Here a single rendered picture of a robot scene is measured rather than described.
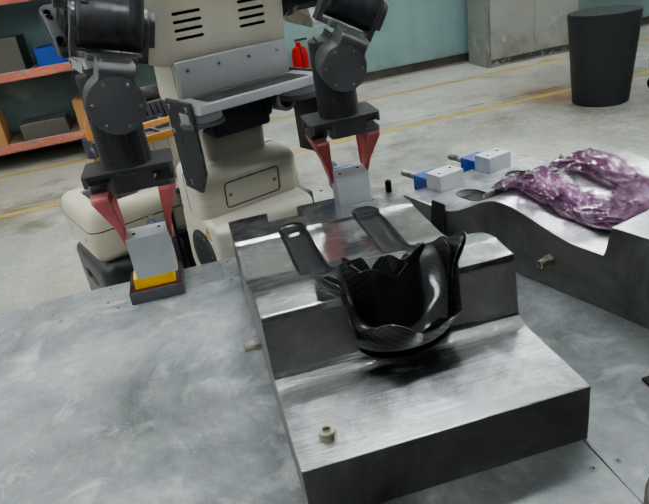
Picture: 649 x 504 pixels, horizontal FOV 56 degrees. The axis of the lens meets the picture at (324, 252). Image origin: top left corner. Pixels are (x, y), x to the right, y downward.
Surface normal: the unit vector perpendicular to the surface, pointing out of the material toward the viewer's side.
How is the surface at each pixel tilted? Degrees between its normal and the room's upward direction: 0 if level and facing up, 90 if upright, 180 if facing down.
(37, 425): 0
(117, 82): 90
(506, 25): 90
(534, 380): 0
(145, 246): 90
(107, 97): 90
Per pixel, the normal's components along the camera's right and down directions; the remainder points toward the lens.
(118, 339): -0.14, -0.89
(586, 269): -0.84, 0.33
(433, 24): 0.29, 0.38
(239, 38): 0.60, 0.40
